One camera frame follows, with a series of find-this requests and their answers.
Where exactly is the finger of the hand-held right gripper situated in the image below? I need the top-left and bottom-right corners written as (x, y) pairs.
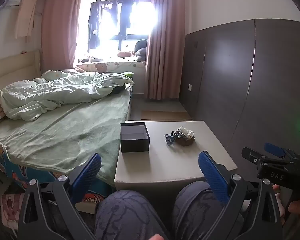
top-left (242, 147), bottom-right (289, 167)
top-left (264, 142), bottom-right (300, 159)

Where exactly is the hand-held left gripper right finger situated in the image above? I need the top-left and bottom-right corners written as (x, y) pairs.
top-left (198, 151), bottom-right (283, 240)

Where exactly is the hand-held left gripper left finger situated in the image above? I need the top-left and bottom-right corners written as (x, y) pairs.
top-left (18, 152), bottom-right (102, 240)

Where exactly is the black jewelry box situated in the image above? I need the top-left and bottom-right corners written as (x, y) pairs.
top-left (120, 122), bottom-right (150, 153)

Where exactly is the white flower scrunchie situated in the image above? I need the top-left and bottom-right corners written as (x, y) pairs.
top-left (179, 126), bottom-right (195, 138)

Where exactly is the blue flower hair tie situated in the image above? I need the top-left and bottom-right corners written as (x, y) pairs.
top-left (164, 134), bottom-right (177, 146)

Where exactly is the person's right hand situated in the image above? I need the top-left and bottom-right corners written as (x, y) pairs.
top-left (272, 184), bottom-right (300, 215)

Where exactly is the white leather side table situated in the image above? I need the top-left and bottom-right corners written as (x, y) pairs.
top-left (114, 120), bottom-right (238, 190)

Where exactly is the person's left leg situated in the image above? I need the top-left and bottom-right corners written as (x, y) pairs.
top-left (94, 189), bottom-right (171, 240)

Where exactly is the flat cardboard sheet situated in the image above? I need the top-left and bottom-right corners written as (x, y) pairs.
top-left (141, 109), bottom-right (193, 121)

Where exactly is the cartoon print bed sheet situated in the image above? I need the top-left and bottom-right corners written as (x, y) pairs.
top-left (0, 142), bottom-right (112, 204)

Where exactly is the black cloth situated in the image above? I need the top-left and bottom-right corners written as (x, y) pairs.
top-left (111, 85), bottom-right (127, 95)

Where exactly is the light green duvet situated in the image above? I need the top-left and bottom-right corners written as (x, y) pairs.
top-left (0, 70), bottom-right (135, 122)

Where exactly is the pink cartoon mat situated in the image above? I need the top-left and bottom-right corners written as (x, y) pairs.
top-left (1, 192), bottom-right (26, 230)

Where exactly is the printed window seat cushion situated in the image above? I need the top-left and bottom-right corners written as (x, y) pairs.
top-left (76, 60), bottom-right (147, 75)

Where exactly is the beige headboard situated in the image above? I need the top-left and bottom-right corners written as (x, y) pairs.
top-left (0, 50), bottom-right (42, 98)

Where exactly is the dark cushion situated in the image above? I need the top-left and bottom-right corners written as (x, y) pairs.
top-left (134, 39), bottom-right (148, 62)

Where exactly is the window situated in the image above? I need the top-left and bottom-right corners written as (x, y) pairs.
top-left (86, 0), bottom-right (153, 53)

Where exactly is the pink curtain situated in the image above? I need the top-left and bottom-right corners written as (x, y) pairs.
top-left (41, 0), bottom-right (86, 77)
top-left (145, 0), bottom-right (187, 100)

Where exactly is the dark hanging garment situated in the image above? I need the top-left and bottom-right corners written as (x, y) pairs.
top-left (118, 0), bottom-right (140, 40)
top-left (88, 0), bottom-right (103, 49)

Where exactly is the beige hanging cloth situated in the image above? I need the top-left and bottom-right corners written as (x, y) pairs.
top-left (16, 0), bottom-right (38, 40)

